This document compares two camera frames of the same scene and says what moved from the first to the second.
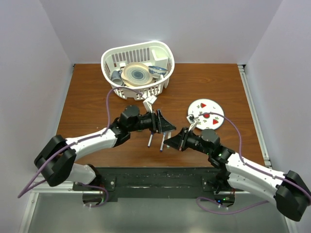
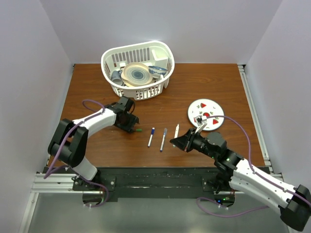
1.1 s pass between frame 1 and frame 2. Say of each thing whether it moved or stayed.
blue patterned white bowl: stayed
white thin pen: stayed
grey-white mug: stayed
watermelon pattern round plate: stayed
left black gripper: moved
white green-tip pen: moved
